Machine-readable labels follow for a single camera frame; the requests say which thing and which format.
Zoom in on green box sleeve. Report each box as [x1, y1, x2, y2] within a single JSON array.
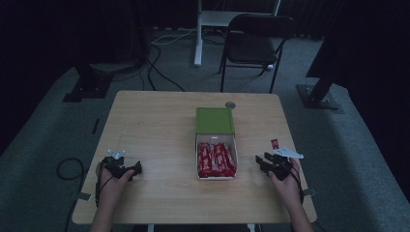
[[195, 106, 236, 135]]

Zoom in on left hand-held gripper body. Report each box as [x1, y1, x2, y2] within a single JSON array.
[[102, 149, 130, 180]]

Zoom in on black floor cables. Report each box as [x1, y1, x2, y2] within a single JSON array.
[[110, 42, 187, 92]]

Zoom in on black stand with flat base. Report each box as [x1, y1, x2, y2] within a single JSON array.
[[62, 62, 114, 103]]

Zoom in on person's left hand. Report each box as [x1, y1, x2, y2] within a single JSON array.
[[95, 161, 134, 211]]

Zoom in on black folding chair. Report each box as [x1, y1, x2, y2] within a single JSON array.
[[218, 13, 296, 95]]

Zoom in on black slanted stand with base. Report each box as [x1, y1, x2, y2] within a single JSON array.
[[296, 72, 340, 110]]

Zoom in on white cardboard drawer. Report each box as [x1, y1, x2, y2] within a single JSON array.
[[195, 132, 240, 181]]

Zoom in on white desk frame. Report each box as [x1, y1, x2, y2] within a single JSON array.
[[192, 0, 282, 71]]

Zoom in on hand-held gripper cable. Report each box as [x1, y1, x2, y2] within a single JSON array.
[[290, 165, 306, 205], [95, 160, 114, 208]]

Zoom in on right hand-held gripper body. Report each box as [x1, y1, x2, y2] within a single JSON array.
[[269, 146, 305, 182]]

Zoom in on white floor cable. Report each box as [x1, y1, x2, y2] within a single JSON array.
[[150, 28, 197, 46]]

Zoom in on dark curtain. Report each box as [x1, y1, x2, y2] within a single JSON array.
[[305, 0, 410, 201], [0, 0, 149, 156]]

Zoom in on person's right hand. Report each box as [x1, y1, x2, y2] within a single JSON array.
[[269, 158, 304, 202]]

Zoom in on left hand-held gripper cable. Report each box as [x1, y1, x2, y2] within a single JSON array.
[[95, 160, 114, 208]]

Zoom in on looped black floor cable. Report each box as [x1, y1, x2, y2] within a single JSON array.
[[56, 158, 87, 232]]

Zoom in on row of red packets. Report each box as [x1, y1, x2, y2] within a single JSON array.
[[197, 142, 238, 179]]

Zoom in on right hand-held gripper cable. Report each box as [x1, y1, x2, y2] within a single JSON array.
[[290, 165, 306, 205]]

